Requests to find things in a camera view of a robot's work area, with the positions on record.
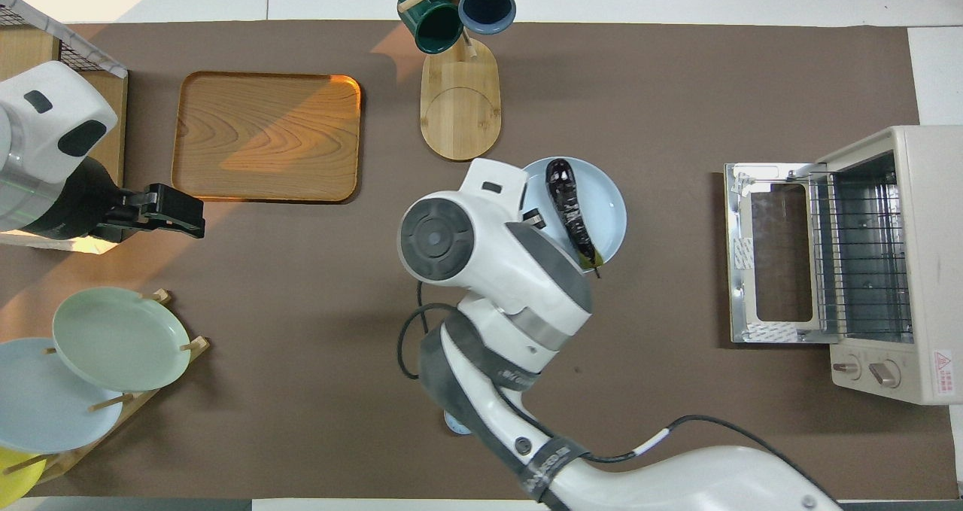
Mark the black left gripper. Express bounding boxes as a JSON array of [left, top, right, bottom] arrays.
[[22, 157, 206, 243]]

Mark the dark purple eggplant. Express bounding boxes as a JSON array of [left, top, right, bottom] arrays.
[[545, 158, 606, 281]]

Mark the light blue round plate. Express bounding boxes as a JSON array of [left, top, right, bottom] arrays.
[[521, 157, 628, 272]]

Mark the glass toaster oven door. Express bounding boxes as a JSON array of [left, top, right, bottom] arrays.
[[725, 163, 840, 345]]

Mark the beige toaster oven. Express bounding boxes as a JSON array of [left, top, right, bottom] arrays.
[[725, 125, 963, 406]]

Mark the wooden shelf unit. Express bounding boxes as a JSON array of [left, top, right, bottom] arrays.
[[0, 0, 129, 254]]

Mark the wooden serving tray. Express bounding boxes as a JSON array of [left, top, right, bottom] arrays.
[[172, 71, 363, 205]]

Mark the wooden mug tree stand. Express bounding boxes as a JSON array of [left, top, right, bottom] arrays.
[[399, 0, 520, 163]]

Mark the pale green plate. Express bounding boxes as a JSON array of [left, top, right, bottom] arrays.
[[52, 286, 192, 393]]

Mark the wooden plate rack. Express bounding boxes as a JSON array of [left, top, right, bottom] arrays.
[[0, 289, 211, 486]]

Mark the brown table mat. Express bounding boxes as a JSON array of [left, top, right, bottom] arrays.
[[0, 20, 958, 501]]

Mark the blue mug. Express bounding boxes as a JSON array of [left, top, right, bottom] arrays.
[[457, 0, 518, 35]]

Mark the dark green mug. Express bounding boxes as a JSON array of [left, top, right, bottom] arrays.
[[397, 0, 465, 55]]

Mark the pale blue racked plate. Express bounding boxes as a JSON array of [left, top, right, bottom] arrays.
[[0, 337, 126, 455]]

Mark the yellow plate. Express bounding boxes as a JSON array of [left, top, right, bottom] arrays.
[[0, 445, 47, 509]]

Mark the black wire basket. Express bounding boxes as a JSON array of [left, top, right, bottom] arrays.
[[0, 0, 129, 80]]

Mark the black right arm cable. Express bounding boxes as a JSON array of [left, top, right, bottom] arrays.
[[396, 279, 817, 491]]

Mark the metal oven wire rack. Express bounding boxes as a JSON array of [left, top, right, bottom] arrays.
[[809, 171, 916, 340]]

